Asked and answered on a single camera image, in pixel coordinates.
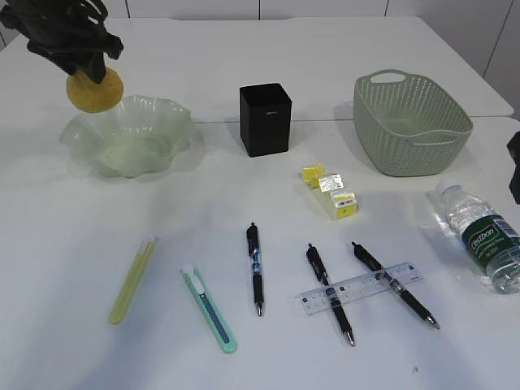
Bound clear water bottle green label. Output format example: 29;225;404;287
435;181;519;294

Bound black square pen holder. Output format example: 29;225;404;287
239;83;293;157

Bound black pen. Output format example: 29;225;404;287
306;243;356;347
351;241;440;329
246;222;264;317

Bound black pen left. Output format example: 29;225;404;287
246;222;264;317

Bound green woven plastic basket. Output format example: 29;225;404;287
353;69;474;177

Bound teal utility knife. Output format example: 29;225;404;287
181;264;237;354

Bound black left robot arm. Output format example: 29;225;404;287
1;0;124;85

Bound translucent green wavy glass plate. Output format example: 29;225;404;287
59;95;195;178

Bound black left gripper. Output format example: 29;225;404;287
26;24;124;85

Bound black pen right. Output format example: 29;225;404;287
351;241;440;329

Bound yellow pear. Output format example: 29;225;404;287
66;67;124;114

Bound black pen middle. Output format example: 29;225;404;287
306;243;356;347

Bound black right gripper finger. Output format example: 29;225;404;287
507;132;520;204

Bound yellow-green utility knife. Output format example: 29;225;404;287
108;236;157;325

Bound clear plastic ruler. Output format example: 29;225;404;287
293;262;423;315

